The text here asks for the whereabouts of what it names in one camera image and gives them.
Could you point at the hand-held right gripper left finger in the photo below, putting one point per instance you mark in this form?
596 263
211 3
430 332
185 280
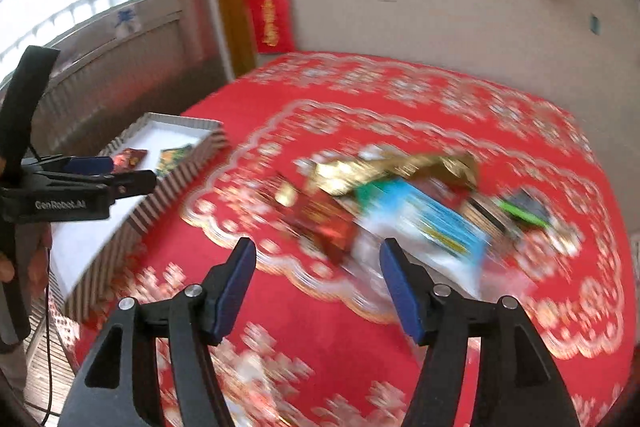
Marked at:
234 292

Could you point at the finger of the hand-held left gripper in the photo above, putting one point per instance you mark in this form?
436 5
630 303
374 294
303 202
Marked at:
90 165
132 184

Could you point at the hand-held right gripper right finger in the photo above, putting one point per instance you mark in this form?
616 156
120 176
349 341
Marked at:
400 292

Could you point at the striped cardboard box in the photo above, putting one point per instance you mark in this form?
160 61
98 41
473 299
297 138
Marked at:
100 232

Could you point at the clear bag with blue label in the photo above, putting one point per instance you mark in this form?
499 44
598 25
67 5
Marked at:
425 222

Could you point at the red foil snack packet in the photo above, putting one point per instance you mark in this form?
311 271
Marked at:
325 222

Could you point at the long gold foil packet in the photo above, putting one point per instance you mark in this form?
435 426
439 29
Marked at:
400 169

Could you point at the green-edged brown biscuit packet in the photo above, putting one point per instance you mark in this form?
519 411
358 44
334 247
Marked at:
500 209

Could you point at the person's left hand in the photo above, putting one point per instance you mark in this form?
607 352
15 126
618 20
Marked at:
41 252

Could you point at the small red snack packet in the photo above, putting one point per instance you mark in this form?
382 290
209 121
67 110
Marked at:
130 159

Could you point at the green dried fruit packet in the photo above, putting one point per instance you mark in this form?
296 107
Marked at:
174 159

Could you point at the red printed tablecloth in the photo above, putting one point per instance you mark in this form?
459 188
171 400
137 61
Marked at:
325 352

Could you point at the white sticker blue figure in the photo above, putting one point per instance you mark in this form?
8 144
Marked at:
126 21

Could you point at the red wall poster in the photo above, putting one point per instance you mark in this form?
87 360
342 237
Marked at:
270 14

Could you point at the small green wall sticker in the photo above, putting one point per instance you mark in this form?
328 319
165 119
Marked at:
595 24

